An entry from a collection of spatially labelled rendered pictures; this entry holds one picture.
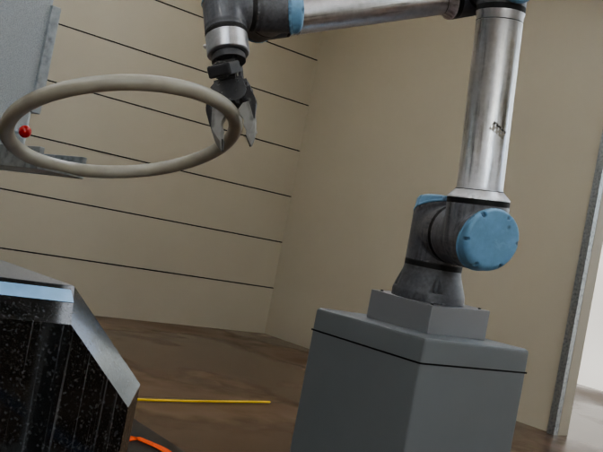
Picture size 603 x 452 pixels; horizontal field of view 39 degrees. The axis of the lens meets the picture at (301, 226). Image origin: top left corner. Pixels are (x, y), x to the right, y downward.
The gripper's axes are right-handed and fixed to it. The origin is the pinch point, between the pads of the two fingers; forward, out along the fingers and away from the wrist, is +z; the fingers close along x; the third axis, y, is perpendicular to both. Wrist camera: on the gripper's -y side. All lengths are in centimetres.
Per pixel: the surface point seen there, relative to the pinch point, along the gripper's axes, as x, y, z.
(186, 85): 4.6, -16.0, -6.0
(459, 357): -38, 51, 43
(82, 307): 49, 34, 21
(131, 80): 12.9, -22.2, -6.0
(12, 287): 59, 20, 17
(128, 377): 44, 50, 37
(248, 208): 138, 661, -199
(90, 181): 253, 528, -206
